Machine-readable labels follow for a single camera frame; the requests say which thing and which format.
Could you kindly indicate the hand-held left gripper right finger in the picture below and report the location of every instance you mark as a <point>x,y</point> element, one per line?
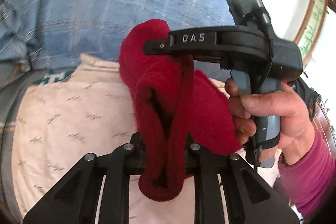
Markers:
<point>191,161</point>

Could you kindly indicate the person's right hand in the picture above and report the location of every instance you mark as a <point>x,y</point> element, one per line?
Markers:
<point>294,119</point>

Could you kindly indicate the red knit cloth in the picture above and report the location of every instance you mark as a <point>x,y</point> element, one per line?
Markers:
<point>162,98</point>

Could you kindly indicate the black lace cloth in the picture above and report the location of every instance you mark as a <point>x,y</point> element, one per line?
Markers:
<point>309,98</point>

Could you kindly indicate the blue plaid quilt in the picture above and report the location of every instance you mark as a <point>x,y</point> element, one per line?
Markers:
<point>92,3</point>

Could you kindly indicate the white printed cloth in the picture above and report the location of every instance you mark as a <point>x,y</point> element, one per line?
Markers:
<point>65,121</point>

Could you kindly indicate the person's right forearm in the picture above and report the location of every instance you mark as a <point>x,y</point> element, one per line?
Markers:
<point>309,176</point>

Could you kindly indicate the framed wall picture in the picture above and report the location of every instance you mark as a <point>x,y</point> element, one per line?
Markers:
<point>315,24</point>

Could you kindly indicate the brown wooden furniture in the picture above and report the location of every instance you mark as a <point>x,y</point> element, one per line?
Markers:
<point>325,121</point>

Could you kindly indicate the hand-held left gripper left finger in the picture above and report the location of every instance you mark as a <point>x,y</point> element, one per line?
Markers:
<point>135,157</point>

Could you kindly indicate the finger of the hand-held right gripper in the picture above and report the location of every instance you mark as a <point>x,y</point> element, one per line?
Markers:
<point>157,46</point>

